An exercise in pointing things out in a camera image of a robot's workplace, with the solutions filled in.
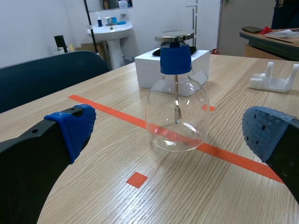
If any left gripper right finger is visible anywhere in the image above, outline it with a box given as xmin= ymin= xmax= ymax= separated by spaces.
xmin=242 ymin=106 xmax=299 ymax=207

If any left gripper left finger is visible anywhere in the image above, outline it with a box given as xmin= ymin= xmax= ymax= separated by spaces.
xmin=0 ymin=104 xmax=98 ymax=224

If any white moulded stand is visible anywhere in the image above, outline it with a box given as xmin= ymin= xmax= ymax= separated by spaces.
xmin=248 ymin=61 xmax=299 ymax=94

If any dark blue chair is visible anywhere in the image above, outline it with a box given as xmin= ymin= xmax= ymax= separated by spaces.
xmin=0 ymin=50 xmax=110 ymax=114

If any grey desk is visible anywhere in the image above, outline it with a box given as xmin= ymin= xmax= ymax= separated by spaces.
xmin=239 ymin=28 xmax=299 ymax=62

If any clear glass flask blue stopper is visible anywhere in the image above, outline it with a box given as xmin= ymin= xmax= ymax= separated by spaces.
xmin=145 ymin=32 xmax=210 ymax=153

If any white box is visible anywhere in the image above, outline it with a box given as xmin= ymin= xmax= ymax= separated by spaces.
xmin=134 ymin=48 xmax=211 ymax=97

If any white wash basin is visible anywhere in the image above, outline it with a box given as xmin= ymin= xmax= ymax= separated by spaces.
xmin=87 ymin=21 xmax=134 ymax=70

